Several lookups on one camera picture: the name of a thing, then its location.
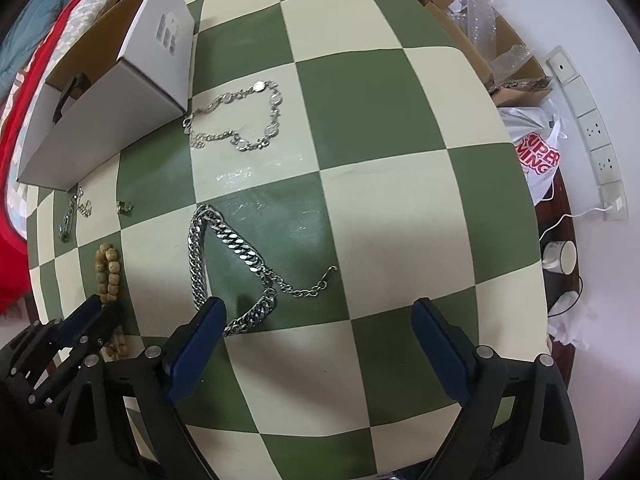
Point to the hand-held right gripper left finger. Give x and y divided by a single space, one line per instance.
200 345

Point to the green checkered tablecloth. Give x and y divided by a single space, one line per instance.
375 110

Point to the red cloth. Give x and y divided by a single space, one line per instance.
10 260

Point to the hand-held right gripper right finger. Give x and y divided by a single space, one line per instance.
440 350

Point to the white cardboard box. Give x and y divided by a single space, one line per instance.
100 130

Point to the white red-printed plastic bag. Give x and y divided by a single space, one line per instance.
537 155

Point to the blue cloth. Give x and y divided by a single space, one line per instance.
45 5

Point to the white power strip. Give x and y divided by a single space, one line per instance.
587 125

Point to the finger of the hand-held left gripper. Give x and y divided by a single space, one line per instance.
107 327
80 316

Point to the white mug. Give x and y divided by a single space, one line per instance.
567 257

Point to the clear bubble wrap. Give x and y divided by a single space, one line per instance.
480 15

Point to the small gold clasp piece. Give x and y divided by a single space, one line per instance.
125 207

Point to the crumpled white paper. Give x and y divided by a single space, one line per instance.
565 305

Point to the small silver earring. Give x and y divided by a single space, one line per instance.
86 207

